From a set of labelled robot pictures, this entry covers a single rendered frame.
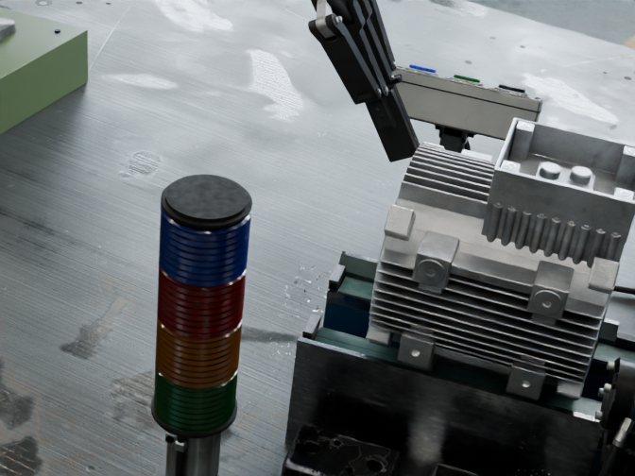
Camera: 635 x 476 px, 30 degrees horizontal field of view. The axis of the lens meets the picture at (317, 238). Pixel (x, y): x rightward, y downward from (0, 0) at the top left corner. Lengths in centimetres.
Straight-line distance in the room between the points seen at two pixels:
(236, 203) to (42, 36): 102
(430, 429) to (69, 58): 86
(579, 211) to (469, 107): 31
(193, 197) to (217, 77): 107
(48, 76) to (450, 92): 66
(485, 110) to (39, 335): 54
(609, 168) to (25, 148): 84
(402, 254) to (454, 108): 29
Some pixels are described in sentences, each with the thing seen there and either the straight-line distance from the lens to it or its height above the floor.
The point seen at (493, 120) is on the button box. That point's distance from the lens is 128.
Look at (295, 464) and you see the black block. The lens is 110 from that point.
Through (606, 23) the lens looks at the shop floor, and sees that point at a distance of 439.
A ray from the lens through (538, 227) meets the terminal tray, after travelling 102.
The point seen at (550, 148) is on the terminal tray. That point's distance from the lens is 109.
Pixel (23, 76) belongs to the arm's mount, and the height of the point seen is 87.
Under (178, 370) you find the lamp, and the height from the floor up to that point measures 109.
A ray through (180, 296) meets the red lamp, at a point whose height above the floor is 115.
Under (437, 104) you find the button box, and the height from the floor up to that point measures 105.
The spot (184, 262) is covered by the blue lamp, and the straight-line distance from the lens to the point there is 78.
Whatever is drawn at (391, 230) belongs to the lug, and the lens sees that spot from 102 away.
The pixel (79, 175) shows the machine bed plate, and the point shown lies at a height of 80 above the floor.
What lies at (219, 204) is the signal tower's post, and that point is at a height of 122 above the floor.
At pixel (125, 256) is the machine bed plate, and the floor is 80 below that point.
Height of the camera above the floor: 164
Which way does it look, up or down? 34 degrees down
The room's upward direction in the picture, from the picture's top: 7 degrees clockwise
